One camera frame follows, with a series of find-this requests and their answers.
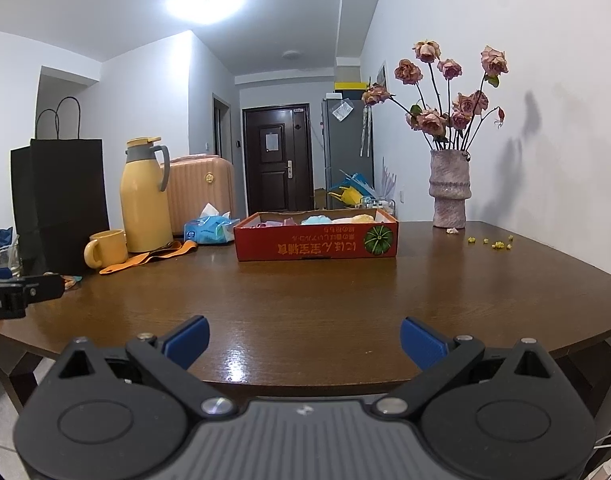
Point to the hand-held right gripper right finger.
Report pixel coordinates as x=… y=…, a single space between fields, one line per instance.
x=423 y=342

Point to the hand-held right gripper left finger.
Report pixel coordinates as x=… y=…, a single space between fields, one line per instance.
x=188 y=340

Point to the yellow plush toy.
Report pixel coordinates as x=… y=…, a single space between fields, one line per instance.
x=364 y=218

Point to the white bath puff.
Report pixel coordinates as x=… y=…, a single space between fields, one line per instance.
x=342 y=220

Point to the red cardboard box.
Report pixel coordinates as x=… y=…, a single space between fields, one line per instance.
x=310 y=247

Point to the pink satin scrunchie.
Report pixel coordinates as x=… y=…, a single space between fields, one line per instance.
x=285 y=222

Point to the light blue plush toy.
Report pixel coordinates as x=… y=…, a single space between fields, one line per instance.
x=316 y=220

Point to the blue soft tissue pack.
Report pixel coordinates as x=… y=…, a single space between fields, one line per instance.
x=208 y=232

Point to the yellow mug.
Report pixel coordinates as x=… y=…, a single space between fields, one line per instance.
x=110 y=250

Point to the black paper bag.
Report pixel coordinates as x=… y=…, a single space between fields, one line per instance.
x=60 y=200

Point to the yellow flower crumbs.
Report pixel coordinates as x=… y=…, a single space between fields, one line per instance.
x=496 y=245

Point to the yellow thermos jug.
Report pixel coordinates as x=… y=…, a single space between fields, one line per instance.
x=145 y=205

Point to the mottled pink vase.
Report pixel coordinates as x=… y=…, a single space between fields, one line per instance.
x=450 y=190

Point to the brown cardboard carton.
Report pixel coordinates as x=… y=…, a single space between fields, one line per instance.
x=320 y=199

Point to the dark brown door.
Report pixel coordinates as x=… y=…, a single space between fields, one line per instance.
x=278 y=185

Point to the grey fridge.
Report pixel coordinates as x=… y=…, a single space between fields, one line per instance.
x=343 y=160

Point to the white door notice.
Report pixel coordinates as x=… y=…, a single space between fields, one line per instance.
x=272 y=141

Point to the hanging white umbrellas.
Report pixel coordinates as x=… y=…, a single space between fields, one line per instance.
x=366 y=132

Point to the dried pink roses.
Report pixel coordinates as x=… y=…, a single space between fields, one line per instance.
x=430 y=121

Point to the white paper note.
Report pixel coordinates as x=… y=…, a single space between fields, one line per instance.
x=342 y=111

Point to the yellow box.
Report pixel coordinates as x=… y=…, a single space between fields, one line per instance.
x=350 y=86

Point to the small round ceiling lamp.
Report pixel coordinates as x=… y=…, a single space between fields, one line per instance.
x=292 y=54

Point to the grey door frame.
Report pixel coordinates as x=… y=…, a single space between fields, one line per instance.
x=223 y=125

